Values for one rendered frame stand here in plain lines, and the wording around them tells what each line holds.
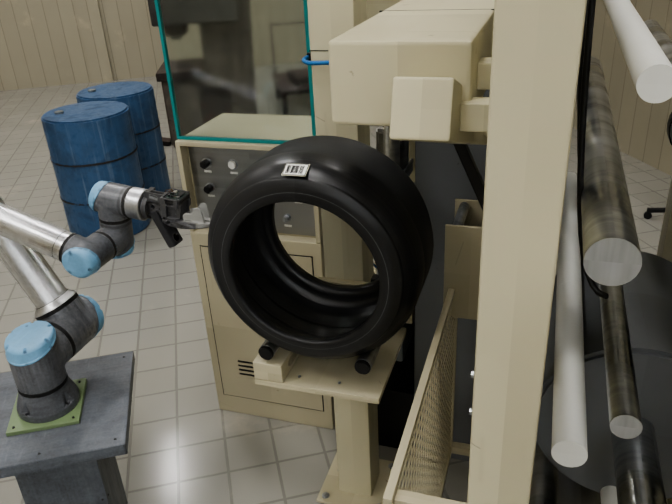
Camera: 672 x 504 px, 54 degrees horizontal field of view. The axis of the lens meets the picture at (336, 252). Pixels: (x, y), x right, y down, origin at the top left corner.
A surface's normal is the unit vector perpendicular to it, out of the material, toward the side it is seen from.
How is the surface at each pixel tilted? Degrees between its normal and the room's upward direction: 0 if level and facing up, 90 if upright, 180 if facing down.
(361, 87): 90
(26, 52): 90
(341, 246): 90
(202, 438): 0
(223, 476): 0
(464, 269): 90
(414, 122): 72
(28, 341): 7
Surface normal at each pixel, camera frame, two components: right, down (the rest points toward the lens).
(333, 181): 0.00, -0.30
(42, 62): 0.22, 0.43
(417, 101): -0.30, 0.14
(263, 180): -0.48, -0.34
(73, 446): -0.05, -0.89
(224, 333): -0.30, 0.44
